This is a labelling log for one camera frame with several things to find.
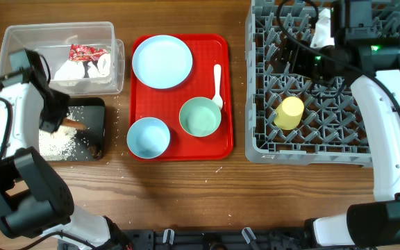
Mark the white plastic spoon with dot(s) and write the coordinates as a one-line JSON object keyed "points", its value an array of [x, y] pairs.
{"points": [[217, 99]]}

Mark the large light blue plate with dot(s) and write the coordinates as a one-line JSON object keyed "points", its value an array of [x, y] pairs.
{"points": [[162, 62]]}

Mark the small light blue bowl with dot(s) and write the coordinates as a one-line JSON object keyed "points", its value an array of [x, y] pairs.
{"points": [[148, 138]]}

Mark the red serving tray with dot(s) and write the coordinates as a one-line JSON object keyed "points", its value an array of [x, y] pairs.
{"points": [[208, 49]]}

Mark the clear plastic bin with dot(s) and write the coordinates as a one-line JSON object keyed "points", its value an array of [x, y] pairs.
{"points": [[54, 42]]}

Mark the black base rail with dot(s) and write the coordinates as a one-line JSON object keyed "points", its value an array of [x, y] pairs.
{"points": [[221, 239]]}

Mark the brown food scrap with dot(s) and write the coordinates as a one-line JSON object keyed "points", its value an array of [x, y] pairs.
{"points": [[95, 151]]}

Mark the red snack wrapper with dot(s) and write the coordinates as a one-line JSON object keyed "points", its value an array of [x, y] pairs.
{"points": [[82, 53]]}

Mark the black plastic tray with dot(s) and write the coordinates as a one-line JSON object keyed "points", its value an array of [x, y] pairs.
{"points": [[91, 112]]}

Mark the white rice pile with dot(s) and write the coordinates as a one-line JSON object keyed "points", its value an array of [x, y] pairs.
{"points": [[59, 145]]}

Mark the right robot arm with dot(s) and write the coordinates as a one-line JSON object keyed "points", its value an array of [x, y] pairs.
{"points": [[370, 65]]}

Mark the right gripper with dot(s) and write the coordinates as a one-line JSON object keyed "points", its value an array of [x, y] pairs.
{"points": [[299, 49]]}

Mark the brown carrot stick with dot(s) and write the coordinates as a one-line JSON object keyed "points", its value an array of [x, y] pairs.
{"points": [[74, 124]]}

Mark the white tissue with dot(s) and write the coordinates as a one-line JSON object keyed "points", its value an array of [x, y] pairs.
{"points": [[70, 70], [99, 68]]}

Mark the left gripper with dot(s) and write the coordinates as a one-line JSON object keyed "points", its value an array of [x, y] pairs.
{"points": [[51, 123]]}

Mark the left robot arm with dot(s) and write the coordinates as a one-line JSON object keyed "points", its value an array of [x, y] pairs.
{"points": [[34, 201]]}

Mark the grey dishwasher rack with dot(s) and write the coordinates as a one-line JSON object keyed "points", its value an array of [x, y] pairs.
{"points": [[331, 129]]}

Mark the green bowl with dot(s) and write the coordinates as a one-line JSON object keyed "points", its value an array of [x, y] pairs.
{"points": [[200, 117]]}

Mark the yellow plastic cup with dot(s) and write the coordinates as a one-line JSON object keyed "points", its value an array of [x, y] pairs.
{"points": [[289, 113]]}

